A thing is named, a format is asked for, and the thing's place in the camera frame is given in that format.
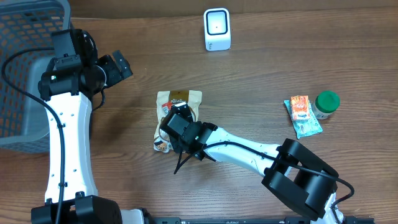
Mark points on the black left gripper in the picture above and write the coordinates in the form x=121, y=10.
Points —
x=121, y=64

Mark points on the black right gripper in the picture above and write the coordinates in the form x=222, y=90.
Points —
x=173, y=111

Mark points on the red stick snack packet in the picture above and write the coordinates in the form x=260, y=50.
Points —
x=166, y=107

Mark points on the snack bag with red label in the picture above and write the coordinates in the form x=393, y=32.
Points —
x=193, y=99

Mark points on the teal wet wipes pack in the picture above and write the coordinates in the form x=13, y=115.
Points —
x=308, y=127

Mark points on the small orange box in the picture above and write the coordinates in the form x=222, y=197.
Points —
x=300, y=107

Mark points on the green lid jar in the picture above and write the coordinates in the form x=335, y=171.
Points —
x=325, y=104

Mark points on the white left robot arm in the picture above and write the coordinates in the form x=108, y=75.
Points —
x=71, y=195

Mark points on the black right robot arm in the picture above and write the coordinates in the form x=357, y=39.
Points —
x=294, y=174

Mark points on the white barcode scanner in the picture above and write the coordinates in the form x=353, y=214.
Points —
x=217, y=29

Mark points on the grey plastic shopping basket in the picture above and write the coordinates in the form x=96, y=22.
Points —
x=27, y=25

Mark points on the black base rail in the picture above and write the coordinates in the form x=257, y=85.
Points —
x=177, y=220

